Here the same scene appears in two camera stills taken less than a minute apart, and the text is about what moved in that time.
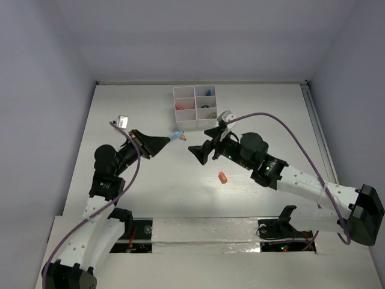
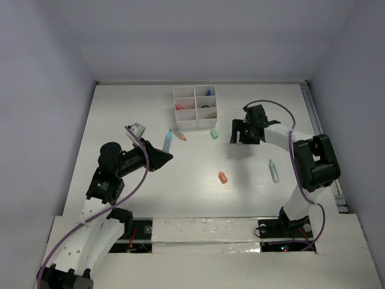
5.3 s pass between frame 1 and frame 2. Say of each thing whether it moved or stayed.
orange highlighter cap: stayed
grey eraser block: stayed
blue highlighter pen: moved
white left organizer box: stayed
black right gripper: moved
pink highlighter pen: stayed
